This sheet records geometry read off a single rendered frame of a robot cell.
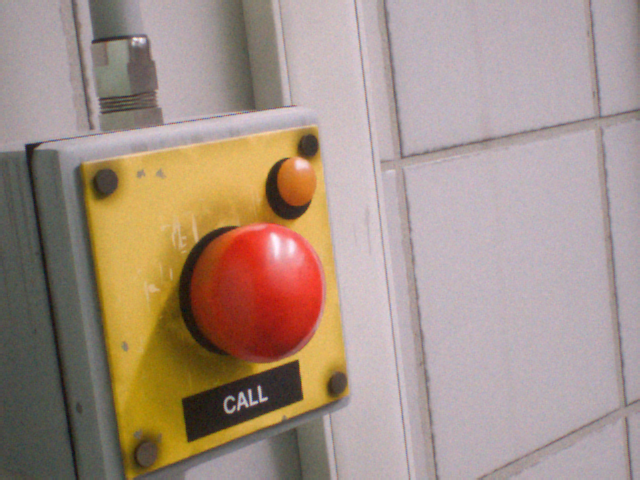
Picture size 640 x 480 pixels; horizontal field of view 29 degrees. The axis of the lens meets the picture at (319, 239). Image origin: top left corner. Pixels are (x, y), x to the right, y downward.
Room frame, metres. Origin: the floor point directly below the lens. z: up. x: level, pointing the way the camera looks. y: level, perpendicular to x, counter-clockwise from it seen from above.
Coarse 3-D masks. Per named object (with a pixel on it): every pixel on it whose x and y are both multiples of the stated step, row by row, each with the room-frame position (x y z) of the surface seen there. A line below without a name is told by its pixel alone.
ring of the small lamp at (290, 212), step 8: (280, 160) 0.37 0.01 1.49; (272, 168) 0.37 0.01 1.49; (272, 176) 0.37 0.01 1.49; (272, 184) 0.37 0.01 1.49; (272, 192) 0.37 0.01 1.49; (272, 200) 0.37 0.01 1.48; (280, 200) 0.37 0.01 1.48; (272, 208) 0.37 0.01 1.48; (280, 208) 0.37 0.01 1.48; (288, 208) 0.37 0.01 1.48; (296, 208) 0.37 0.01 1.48; (304, 208) 0.37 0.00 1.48; (280, 216) 0.37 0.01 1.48; (288, 216) 0.37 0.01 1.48; (296, 216) 0.37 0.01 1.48
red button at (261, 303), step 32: (256, 224) 0.34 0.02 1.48; (224, 256) 0.33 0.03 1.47; (256, 256) 0.33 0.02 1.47; (288, 256) 0.34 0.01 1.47; (192, 288) 0.34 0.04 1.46; (224, 288) 0.33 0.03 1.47; (256, 288) 0.33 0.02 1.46; (288, 288) 0.33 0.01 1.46; (320, 288) 0.34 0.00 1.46; (224, 320) 0.33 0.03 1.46; (256, 320) 0.33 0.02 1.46; (288, 320) 0.33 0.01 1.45; (320, 320) 0.35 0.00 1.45; (256, 352) 0.33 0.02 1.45; (288, 352) 0.34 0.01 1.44
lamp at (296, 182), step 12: (288, 168) 0.37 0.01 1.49; (300, 168) 0.37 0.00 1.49; (312, 168) 0.37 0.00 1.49; (288, 180) 0.36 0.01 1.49; (300, 180) 0.37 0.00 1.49; (312, 180) 0.37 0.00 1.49; (288, 192) 0.36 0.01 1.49; (300, 192) 0.37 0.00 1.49; (312, 192) 0.37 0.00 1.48; (300, 204) 0.37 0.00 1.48
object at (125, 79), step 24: (96, 0) 0.37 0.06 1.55; (120, 0) 0.37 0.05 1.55; (96, 24) 0.38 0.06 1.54; (120, 24) 0.37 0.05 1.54; (96, 48) 0.37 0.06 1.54; (120, 48) 0.37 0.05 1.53; (144, 48) 0.38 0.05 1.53; (96, 72) 0.37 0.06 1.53; (120, 72) 0.37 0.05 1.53; (144, 72) 0.37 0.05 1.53; (96, 96) 0.38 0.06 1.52; (120, 96) 0.37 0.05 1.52; (144, 96) 0.37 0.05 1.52; (120, 120) 0.37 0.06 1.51; (144, 120) 0.37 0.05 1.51
